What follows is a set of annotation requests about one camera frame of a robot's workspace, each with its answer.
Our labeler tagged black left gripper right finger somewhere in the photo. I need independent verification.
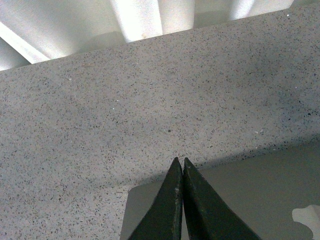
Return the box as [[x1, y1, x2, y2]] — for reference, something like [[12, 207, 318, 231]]
[[183, 157, 260, 240]]

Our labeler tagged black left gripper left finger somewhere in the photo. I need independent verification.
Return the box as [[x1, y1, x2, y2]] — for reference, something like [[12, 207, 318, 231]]
[[128, 157, 183, 240]]

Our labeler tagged silver laptop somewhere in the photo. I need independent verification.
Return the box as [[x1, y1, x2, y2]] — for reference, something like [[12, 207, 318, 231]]
[[120, 143, 320, 240]]

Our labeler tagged white curtain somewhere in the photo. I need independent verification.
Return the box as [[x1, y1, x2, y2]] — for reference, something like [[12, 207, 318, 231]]
[[0, 0, 293, 70]]

